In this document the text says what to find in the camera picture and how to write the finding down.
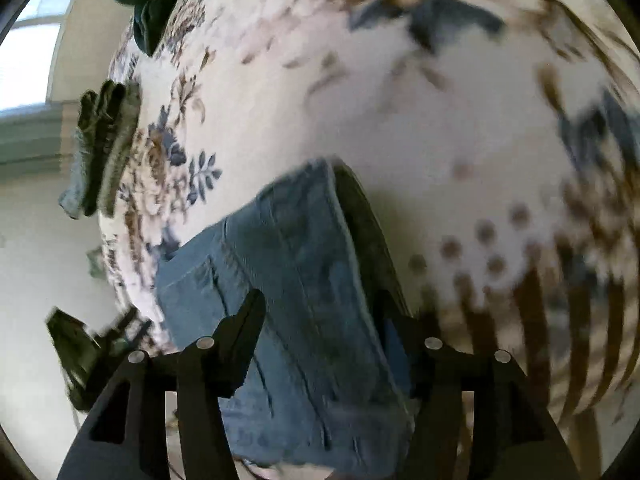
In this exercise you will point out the light blue denim pants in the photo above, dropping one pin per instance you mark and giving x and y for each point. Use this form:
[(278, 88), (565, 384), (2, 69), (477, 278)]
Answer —
[(300, 300)]

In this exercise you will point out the folded blue denim pants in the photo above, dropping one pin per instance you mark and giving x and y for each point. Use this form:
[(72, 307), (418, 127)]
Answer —
[(80, 175)]

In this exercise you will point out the folded dark pants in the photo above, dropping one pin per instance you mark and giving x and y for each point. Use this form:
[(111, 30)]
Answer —
[(102, 130)]

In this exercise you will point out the folded grey pants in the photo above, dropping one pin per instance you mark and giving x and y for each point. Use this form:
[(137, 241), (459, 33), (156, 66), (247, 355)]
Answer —
[(125, 130)]

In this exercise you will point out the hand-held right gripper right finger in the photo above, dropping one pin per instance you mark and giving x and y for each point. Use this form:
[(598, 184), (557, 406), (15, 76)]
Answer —
[(397, 360)]

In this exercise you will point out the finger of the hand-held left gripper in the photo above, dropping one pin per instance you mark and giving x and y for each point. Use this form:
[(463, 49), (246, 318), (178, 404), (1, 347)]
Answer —
[(125, 330)]

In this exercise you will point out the bed with floral sheet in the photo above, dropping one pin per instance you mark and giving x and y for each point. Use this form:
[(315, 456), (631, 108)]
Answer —
[(400, 135)]

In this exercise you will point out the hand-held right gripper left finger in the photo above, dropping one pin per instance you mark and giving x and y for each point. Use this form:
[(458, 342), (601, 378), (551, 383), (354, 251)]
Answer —
[(227, 355)]

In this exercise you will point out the window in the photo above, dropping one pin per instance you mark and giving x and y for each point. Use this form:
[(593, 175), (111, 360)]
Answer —
[(25, 55)]

